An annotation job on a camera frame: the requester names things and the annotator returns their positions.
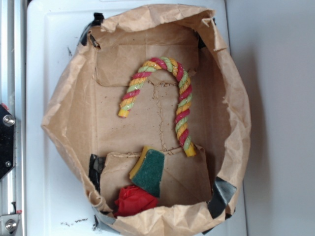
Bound multicolored twisted rope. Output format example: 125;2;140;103
117;57;197;158

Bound green and yellow sponge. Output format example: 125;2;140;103
129;146;165;198

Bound brown paper bag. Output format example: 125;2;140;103
42;4;251;236

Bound crumpled red cloth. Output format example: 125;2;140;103
114;185;158;217

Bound black metal bracket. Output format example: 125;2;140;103
0;104;16;180

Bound aluminium frame rail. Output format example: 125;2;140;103
0;0;27;236

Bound silver corner bracket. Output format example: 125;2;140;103
0;214;23;236

